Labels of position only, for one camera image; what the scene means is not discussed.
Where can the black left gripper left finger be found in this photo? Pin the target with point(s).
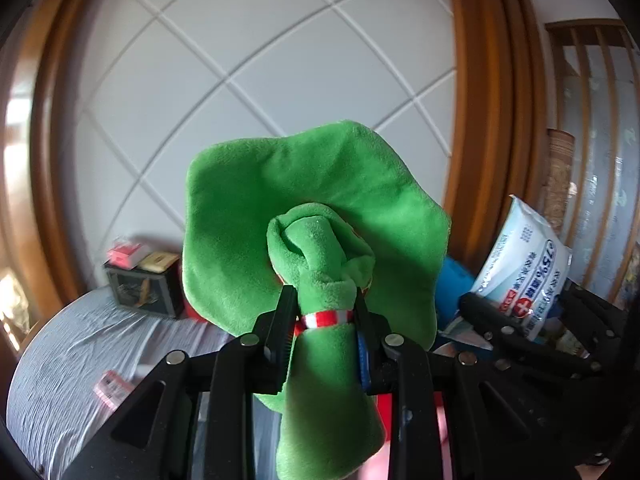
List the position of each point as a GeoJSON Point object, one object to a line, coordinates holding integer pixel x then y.
{"type": "Point", "coordinates": [152, 433]}

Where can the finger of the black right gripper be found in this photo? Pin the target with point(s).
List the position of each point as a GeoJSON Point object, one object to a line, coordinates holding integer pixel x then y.
{"type": "Point", "coordinates": [503, 334]}

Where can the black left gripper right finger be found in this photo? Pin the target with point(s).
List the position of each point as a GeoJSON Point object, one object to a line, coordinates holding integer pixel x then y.
{"type": "Point", "coordinates": [452, 417]}

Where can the pink slim carton box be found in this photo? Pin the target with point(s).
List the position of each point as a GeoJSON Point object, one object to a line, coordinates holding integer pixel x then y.
{"type": "Point", "coordinates": [112, 389]}

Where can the white alcohol wipes pack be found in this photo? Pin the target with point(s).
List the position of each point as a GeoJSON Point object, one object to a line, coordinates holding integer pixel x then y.
{"type": "Point", "coordinates": [525, 270]}

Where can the green plush hat toy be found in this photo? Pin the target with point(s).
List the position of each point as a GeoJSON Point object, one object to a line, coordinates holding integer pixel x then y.
{"type": "Point", "coordinates": [335, 213]}

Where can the blue plastic storage bin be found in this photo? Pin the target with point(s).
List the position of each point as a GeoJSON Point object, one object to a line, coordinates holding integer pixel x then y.
{"type": "Point", "coordinates": [454, 281]}

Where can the dark green gift bag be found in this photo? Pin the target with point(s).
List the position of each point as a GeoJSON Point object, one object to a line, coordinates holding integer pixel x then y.
{"type": "Point", "coordinates": [149, 292]}

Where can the gold small box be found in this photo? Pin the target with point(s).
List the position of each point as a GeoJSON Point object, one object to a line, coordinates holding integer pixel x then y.
{"type": "Point", "coordinates": [158, 262]}

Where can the pink red small box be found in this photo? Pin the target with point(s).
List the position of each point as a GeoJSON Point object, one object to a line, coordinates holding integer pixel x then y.
{"type": "Point", "coordinates": [127, 255]}

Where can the wooden door frame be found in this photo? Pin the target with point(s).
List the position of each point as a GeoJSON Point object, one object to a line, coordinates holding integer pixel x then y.
{"type": "Point", "coordinates": [500, 122]}

